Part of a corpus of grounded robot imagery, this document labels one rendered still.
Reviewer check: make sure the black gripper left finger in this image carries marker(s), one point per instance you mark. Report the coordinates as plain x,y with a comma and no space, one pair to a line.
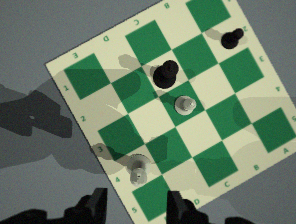
91,209

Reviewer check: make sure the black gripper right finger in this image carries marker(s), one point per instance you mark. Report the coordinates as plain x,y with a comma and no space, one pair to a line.
183,211

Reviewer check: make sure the green and cream chessboard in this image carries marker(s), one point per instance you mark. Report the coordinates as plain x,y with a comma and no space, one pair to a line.
243,123

